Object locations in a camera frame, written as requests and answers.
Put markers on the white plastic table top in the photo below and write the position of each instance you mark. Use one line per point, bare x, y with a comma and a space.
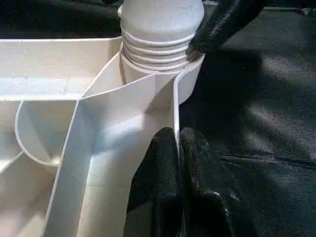
49, 61

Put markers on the white plastic table leg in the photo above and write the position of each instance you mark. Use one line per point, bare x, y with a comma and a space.
160, 19

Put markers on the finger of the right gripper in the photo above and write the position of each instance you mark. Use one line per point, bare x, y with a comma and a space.
222, 24

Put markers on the black plastic table mat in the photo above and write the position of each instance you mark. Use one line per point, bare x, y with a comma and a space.
259, 135

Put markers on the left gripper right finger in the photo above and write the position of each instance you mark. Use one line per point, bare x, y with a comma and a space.
209, 197

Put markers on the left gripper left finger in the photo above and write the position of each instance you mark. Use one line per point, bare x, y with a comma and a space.
158, 187

